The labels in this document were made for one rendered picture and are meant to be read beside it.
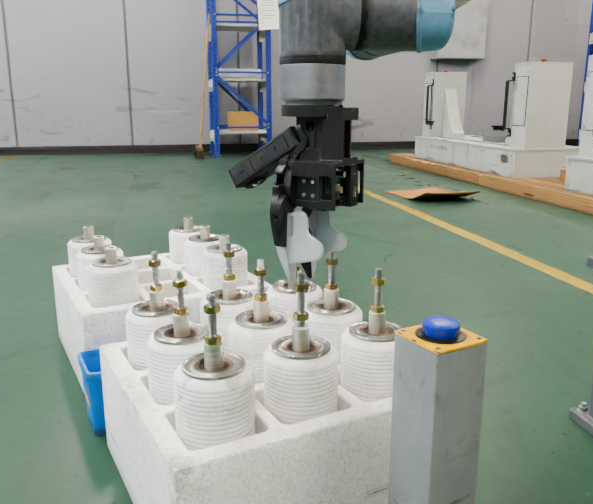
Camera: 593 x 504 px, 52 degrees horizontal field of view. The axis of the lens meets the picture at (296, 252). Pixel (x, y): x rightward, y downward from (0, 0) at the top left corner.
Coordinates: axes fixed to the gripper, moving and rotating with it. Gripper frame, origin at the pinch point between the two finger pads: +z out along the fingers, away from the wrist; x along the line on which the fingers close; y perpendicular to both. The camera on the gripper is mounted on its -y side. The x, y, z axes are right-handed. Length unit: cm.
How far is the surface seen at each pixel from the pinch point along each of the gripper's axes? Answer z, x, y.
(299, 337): 8.3, -1.1, 1.0
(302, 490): 24.8, -7.3, 5.5
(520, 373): 35, 64, 14
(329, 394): 15.0, -0.8, 5.3
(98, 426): 33, -1, -40
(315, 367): 10.9, -2.7, 4.4
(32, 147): 27, 342, -564
